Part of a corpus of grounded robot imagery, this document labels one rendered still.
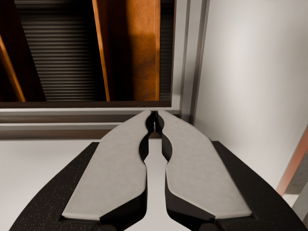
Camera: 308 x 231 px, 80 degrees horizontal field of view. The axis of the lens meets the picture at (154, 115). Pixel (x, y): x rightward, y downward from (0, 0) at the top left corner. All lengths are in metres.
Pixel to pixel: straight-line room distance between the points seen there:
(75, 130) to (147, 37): 0.18
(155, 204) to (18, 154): 0.13
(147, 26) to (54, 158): 0.21
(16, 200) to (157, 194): 0.14
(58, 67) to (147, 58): 0.25
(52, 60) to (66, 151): 0.34
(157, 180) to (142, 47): 0.20
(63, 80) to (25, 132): 0.32
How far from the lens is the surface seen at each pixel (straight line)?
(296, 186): 0.59
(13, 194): 0.24
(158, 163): 0.17
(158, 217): 0.23
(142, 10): 0.30
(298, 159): 0.26
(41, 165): 0.20
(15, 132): 0.20
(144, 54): 0.30
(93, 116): 0.18
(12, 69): 0.32
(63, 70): 0.49
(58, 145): 0.17
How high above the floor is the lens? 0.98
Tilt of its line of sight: 60 degrees down
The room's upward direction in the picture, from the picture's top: 179 degrees clockwise
